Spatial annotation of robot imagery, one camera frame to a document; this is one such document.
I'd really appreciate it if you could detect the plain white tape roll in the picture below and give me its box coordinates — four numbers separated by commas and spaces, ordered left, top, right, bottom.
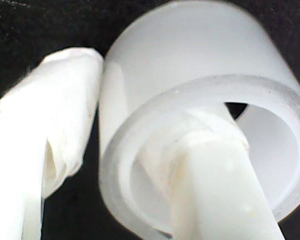
98, 0, 300, 237

